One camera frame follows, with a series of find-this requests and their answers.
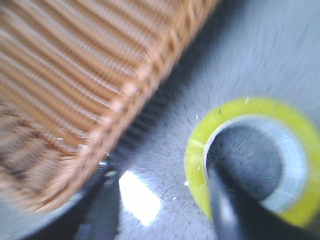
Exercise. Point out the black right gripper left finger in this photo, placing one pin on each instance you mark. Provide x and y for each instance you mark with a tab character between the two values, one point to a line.
101	220

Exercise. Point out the yellow tape roll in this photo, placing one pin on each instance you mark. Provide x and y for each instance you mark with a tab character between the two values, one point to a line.
296	199

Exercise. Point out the brown woven basket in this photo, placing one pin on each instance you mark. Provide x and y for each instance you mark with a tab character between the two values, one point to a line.
73	76

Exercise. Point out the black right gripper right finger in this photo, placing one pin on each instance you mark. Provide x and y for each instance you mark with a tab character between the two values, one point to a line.
238	216

